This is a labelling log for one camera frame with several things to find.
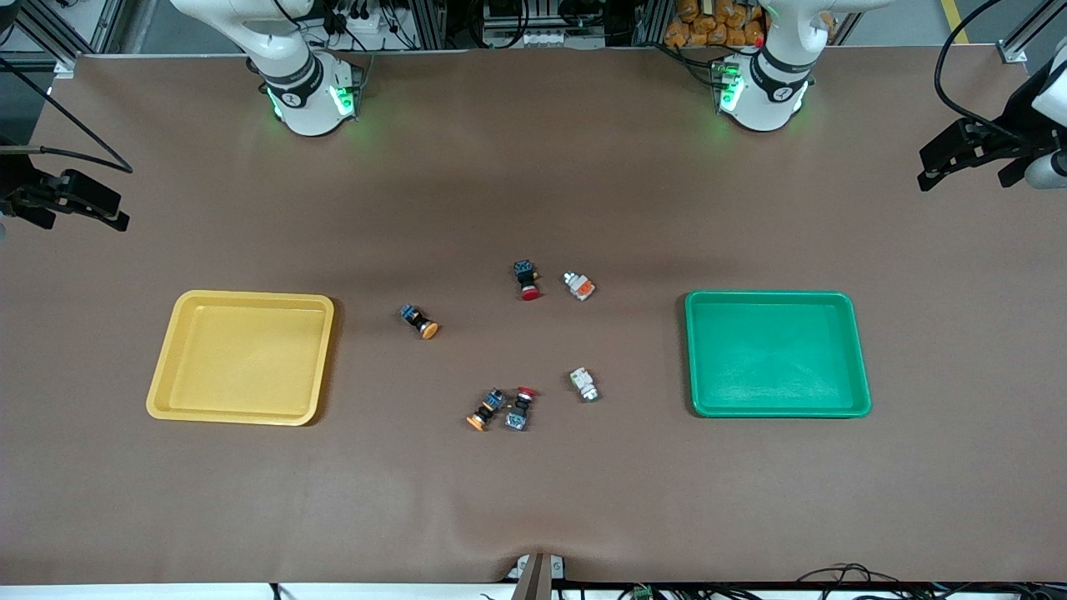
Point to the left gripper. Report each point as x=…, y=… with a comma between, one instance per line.
x=1009, y=126

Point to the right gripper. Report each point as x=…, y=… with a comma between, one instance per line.
x=17, y=185

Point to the yellow cap push button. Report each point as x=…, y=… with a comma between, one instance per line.
x=483, y=410
x=417, y=319

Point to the white button orange contact block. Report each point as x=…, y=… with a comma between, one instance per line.
x=579, y=287

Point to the white button green contact block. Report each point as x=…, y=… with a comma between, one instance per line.
x=585, y=385

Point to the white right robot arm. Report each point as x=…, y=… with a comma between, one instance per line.
x=300, y=92

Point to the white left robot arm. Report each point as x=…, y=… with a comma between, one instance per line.
x=767, y=92

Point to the yellow plastic tray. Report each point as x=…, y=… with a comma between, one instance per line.
x=208, y=375

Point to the pile of orange packages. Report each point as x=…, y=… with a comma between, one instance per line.
x=708, y=25

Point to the green plastic tray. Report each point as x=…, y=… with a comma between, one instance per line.
x=733, y=333

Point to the white power strip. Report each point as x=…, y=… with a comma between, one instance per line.
x=371, y=25
x=533, y=38

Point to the red cap push button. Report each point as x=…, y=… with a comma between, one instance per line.
x=527, y=279
x=520, y=408

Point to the brown table mat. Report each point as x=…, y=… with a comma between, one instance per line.
x=533, y=500

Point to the metal table clamp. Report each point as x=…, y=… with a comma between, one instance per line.
x=533, y=579

